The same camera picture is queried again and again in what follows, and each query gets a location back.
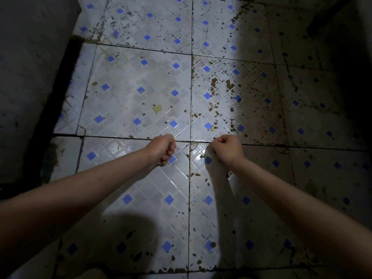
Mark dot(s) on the person's right fingers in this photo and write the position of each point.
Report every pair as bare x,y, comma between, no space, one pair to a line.
215,146

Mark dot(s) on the person's right forearm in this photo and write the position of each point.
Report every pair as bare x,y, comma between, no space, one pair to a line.
305,212

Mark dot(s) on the person's left forearm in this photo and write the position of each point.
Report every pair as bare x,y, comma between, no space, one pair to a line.
72,200

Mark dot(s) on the person's right hand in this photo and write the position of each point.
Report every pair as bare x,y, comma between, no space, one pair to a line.
229,148

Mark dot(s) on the person's left hand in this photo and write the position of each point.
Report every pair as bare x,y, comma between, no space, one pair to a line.
161,146

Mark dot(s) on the person's left fingers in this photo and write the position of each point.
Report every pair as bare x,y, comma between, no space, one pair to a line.
170,151

